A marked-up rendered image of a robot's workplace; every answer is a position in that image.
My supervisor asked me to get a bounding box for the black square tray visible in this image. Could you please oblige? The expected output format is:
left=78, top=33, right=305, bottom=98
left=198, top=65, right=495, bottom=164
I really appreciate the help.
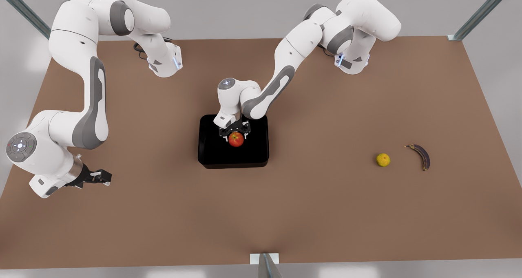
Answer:
left=198, top=114, right=270, bottom=169

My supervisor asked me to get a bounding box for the overripe dark banana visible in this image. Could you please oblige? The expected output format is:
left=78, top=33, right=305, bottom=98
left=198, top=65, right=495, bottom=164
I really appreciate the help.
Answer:
left=405, top=143, right=431, bottom=171

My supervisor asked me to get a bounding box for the silver frame post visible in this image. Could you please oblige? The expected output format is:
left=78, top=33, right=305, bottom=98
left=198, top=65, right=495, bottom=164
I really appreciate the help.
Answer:
left=250, top=253, right=283, bottom=278
left=447, top=0, right=518, bottom=41
left=0, top=0, right=52, bottom=40

